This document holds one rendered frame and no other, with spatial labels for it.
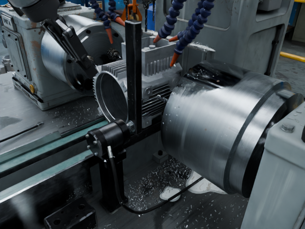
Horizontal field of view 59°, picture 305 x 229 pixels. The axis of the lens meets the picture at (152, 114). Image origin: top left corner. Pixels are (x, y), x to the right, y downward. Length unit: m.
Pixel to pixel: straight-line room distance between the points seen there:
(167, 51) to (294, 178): 0.47
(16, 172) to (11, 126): 0.40
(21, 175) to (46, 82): 0.48
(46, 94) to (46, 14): 0.56
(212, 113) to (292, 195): 0.18
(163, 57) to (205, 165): 0.35
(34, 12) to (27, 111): 0.64
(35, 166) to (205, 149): 0.44
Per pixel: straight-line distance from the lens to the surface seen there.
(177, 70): 0.77
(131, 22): 0.53
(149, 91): 0.68
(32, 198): 0.66
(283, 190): 0.44
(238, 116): 0.48
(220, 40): 0.84
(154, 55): 0.72
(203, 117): 0.50
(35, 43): 1.07
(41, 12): 0.62
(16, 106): 1.25
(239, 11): 0.80
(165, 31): 0.56
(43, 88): 1.13
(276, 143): 0.40
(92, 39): 0.91
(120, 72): 0.68
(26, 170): 0.75
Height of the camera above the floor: 1.36
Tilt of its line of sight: 31 degrees down
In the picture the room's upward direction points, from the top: 1 degrees clockwise
